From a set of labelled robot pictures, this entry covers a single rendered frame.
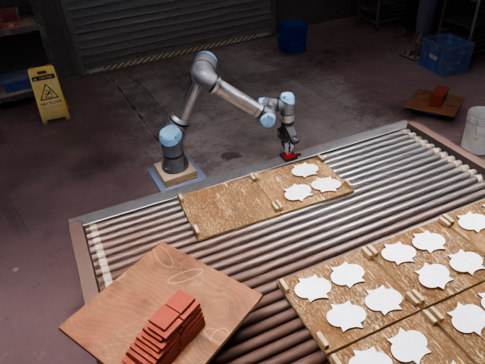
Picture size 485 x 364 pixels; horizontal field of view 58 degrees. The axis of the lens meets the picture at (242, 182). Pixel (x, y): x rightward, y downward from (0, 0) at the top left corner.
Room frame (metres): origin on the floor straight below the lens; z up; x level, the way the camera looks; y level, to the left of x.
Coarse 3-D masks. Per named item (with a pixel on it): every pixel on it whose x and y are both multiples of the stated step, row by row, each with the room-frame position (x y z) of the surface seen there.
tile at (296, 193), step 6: (294, 186) 1.78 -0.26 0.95; (300, 186) 1.78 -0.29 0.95; (306, 186) 1.77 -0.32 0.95; (288, 192) 1.74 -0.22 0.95; (294, 192) 1.73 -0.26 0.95; (300, 192) 1.73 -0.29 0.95; (306, 192) 1.73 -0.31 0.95; (288, 198) 1.69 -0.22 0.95; (294, 198) 1.69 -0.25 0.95; (300, 198) 1.68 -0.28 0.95; (306, 198) 1.69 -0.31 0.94
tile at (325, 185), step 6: (318, 180) 1.82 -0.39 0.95; (324, 180) 1.82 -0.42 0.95; (330, 180) 1.82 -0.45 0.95; (336, 180) 1.82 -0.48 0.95; (312, 186) 1.77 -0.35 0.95; (318, 186) 1.77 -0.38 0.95; (324, 186) 1.77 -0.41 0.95; (330, 186) 1.76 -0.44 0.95; (336, 186) 1.76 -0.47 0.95; (324, 192) 1.73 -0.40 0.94
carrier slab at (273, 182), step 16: (304, 160) 2.03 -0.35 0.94; (272, 176) 1.89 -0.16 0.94; (288, 176) 1.89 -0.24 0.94; (320, 176) 1.87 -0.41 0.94; (336, 176) 1.86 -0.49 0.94; (272, 192) 1.76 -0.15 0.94; (320, 192) 1.74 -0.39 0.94; (336, 192) 1.73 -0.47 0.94; (352, 192) 1.73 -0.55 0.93; (288, 208) 1.63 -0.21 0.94; (304, 208) 1.64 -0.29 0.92
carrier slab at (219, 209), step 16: (192, 192) 1.79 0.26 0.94; (208, 192) 1.79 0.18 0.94; (224, 192) 1.78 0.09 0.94; (240, 192) 1.77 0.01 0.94; (256, 192) 1.76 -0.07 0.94; (192, 208) 1.67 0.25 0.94; (208, 208) 1.66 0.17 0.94; (224, 208) 1.65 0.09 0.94; (240, 208) 1.65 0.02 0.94; (256, 208) 1.64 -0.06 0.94; (272, 208) 1.63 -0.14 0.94; (192, 224) 1.55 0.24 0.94; (208, 224) 1.54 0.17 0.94; (224, 224) 1.54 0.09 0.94; (240, 224) 1.53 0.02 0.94
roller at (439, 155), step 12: (432, 156) 2.03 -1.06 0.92; (444, 156) 2.03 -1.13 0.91; (396, 168) 1.93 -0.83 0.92; (408, 168) 1.94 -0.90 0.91; (360, 180) 1.84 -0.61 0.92; (372, 180) 1.85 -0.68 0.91; (180, 240) 1.46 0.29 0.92; (192, 240) 1.46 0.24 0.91; (108, 264) 1.34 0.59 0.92; (120, 264) 1.33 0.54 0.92; (132, 264) 1.35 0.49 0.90
